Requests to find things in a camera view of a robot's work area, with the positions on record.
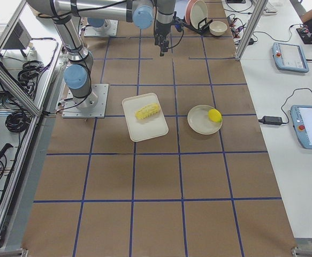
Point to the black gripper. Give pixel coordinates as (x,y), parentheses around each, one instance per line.
(161,30)

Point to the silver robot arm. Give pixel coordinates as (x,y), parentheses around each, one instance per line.
(97,27)
(143,14)

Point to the cream plate in rack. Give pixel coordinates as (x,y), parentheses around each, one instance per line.
(202,10)

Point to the pink plate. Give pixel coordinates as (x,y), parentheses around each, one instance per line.
(191,14)

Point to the cream round plate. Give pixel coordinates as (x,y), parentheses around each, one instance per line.
(199,121)

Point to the black dish rack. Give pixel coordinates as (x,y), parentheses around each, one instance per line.
(202,26)

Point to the cream bowl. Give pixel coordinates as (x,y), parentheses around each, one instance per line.
(217,28)

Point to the cream rectangular tray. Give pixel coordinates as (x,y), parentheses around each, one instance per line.
(148,128)

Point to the yellow lemon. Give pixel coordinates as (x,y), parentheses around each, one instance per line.
(215,116)

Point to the black power adapter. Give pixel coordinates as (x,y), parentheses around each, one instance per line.
(271,120)

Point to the far teach pendant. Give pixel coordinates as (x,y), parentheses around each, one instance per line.
(289,57)

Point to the teach pendant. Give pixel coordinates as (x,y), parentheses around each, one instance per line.
(302,123)
(289,57)

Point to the grey control box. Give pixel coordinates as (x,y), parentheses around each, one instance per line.
(19,39)

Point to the brown paper table mat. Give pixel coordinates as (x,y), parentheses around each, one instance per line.
(180,194)

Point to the near teach pendant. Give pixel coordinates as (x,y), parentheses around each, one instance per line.
(302,123)

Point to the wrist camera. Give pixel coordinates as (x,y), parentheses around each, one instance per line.
(177,22)

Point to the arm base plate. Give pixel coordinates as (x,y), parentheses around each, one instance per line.
(94,106)
(112,32)

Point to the aluminium frame post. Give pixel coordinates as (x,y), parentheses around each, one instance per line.
(251,25)

